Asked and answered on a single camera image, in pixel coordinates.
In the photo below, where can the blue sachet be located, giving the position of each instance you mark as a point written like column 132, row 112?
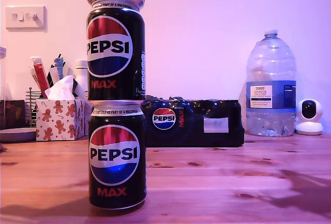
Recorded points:
column 59, row 66

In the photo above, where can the beige sachet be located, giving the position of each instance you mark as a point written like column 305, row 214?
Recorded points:
column 34, row 77

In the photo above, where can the black Pepsi Max multipack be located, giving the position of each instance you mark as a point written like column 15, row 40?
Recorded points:
column 196, row 128

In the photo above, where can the dark wooden box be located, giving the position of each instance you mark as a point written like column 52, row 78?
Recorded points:
column 15, row 114

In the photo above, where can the white tissue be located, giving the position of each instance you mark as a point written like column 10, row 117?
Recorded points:
column 61, row 88

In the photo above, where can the small white round camera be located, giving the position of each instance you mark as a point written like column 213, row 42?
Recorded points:
column 309, row 115

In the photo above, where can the white sachet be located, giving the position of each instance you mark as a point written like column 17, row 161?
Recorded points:
column 53, row 75

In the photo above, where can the large clear water bottle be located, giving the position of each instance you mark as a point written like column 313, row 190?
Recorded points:
column 270, row 79

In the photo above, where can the gingerbread print tissue box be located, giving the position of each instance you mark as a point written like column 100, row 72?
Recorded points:
column 60, row 120

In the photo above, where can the white wall switch plate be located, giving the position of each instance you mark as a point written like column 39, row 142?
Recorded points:
column 26, row 18

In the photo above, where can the white bottle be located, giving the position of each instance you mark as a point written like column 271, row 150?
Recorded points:
column 81, row 75

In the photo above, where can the white printed carton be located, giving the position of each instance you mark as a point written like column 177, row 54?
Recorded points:
column 87, row 120

